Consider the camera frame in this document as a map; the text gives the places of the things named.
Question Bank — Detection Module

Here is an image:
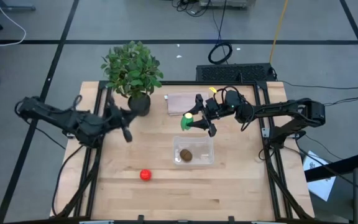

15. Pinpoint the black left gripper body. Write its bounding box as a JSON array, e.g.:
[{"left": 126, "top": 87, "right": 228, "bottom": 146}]
[{"left": 103, "top": 101, "right": 126, "bottom": 130}]

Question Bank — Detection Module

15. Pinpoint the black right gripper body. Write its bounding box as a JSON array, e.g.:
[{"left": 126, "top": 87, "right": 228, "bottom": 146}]
[{"left": 204, "top": 98, "right": 229, "bottom": 121}]

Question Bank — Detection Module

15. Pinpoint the brown toy kiwi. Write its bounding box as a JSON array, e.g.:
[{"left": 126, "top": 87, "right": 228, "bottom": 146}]
[{"left": 179, "top": 148, "right": 193, "bottom": 162}]

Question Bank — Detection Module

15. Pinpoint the red toy tomato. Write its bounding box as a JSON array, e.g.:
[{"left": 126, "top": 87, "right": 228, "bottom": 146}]
[{"left": 139, "top": 169, "right": 152, "bottom": 182}]

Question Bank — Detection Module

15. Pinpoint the clear plastic tupperware container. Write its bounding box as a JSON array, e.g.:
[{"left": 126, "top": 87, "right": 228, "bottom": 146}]
[{"left": 172, "top": 135, "right": 215, "bottom": 166}]

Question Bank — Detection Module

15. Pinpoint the black plant pot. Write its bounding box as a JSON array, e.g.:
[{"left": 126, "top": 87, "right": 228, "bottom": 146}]
[{"left": 127, "top": 92, "right": 152, "bottom": 117}]

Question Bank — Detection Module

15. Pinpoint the beige folded cloth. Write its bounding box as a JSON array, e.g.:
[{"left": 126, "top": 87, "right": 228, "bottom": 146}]
[{"left": 163, "top": 91, "right": 209, "bottom": 116}]

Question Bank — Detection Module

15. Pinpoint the black keyboard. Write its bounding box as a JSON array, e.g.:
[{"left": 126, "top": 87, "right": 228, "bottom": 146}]
[{"left": 195, "top": 63, "right": 276, "bottom": 83}]

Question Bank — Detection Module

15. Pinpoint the green leafy plant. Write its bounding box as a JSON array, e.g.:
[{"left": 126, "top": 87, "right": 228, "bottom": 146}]
[{"left": 100, "top": 40, "right": 164, "bottom": 99}]

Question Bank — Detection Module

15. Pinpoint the grey equipment box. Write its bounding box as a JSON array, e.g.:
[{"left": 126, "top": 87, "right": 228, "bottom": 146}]
[{"left": 199, "top": 0, "right": 256, "bottom": 9}]

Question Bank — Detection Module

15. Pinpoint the white paper sheet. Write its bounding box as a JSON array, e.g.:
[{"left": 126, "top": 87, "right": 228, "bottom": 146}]
[{"left": 302, "top": 151, "right": 337, "bottom": 202}]

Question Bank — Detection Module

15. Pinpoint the grey stand base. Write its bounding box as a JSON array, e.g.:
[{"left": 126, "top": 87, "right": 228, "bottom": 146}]
[{"left": 0, "top": 0, "right": 37, "bottom": 14}]

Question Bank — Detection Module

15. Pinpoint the black metal table frame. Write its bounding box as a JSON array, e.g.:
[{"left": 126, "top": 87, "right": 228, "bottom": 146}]
[{"left": 54, "top": 80, "right": 315, "bottom": 224}]

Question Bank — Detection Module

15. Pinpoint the black coiled cable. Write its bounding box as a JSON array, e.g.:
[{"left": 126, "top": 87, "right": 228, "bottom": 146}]
[{"left": 208, "top": 0, "right": 233, "bottom": 65}]

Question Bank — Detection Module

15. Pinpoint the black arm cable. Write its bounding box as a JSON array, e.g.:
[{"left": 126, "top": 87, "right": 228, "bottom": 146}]
[{"left": 51, "top": 143, "right": 85, "bottom": 216}]

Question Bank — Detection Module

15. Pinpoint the yellow cable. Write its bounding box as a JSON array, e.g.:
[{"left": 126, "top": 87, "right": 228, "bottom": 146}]
[{"left": 268, "top": 0, "right": 289, "bottom": 65}]

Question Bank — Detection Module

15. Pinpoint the white cable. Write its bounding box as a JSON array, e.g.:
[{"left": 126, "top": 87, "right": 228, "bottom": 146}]
[{"left": 0, "top": 0, "right": 27, "bottom": 47}]

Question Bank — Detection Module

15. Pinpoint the black floor cable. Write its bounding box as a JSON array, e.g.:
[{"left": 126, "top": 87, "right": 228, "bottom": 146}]
[{"left": 277, "top": 77, "right": 358, "bottom": 91}]

